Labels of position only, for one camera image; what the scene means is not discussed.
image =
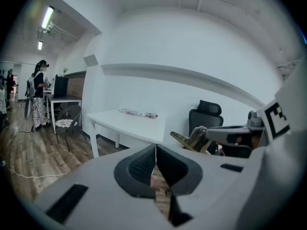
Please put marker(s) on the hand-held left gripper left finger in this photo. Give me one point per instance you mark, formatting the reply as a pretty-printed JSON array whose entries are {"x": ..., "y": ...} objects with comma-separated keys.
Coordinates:
[{"x": 100, "y": 188}]

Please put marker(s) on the dark wicker chair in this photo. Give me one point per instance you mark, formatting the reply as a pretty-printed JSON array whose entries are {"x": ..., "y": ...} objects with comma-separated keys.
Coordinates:
[{"x": 72, "y": 112}]

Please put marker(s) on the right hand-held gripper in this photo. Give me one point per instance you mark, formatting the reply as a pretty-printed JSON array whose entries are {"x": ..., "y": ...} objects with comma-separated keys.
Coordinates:
[{"x": 295, "y": 92}]

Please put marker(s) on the white table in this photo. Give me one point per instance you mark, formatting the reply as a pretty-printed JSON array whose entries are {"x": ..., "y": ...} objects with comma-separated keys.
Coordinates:
[{"x": 134, "y": 126}]

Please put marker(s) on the white desk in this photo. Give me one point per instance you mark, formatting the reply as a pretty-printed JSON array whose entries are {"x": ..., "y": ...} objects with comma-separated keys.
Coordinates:
[{"x": 64, "y": 99}]

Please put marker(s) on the fluorescent ceiling light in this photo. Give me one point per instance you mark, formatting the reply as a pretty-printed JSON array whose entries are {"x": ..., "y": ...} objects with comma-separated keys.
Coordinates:
[
  {"x": 40, "y": 45},
  {"x": 47, "y": 17}
]

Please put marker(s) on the clear plastic bottle red cap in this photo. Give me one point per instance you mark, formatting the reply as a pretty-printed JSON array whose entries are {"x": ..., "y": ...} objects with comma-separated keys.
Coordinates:
[{"x": 151, "y": 115}]

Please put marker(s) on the book with flag cover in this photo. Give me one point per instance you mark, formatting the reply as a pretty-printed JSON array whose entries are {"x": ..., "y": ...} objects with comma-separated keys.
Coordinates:
[{"x": 130, "y": 112}]

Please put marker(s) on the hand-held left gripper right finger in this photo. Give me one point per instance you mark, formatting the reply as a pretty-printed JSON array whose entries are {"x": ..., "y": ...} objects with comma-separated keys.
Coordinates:
[{"x": 211, "y": 188}]

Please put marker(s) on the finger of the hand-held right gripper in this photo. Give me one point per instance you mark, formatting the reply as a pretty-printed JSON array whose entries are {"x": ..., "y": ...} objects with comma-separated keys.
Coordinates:
[{"x": 199, "y": 132}]

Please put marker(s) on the grey wall panel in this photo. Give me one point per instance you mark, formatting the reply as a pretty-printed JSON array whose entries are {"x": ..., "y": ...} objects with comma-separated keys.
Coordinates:
[{"x": 90, "y": 60}]

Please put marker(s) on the black monitor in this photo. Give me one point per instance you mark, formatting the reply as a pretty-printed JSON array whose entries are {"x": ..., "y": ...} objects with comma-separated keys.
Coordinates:
[{"x": 61, "y": 86}]

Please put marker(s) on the black office chair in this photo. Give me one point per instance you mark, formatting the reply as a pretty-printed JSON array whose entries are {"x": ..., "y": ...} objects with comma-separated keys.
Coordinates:
[{"x": 204, "y": 118}]

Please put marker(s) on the floral seat cushion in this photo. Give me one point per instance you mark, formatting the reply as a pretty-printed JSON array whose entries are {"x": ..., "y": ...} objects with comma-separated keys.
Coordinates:
[{"x": 66, "y": 123}]

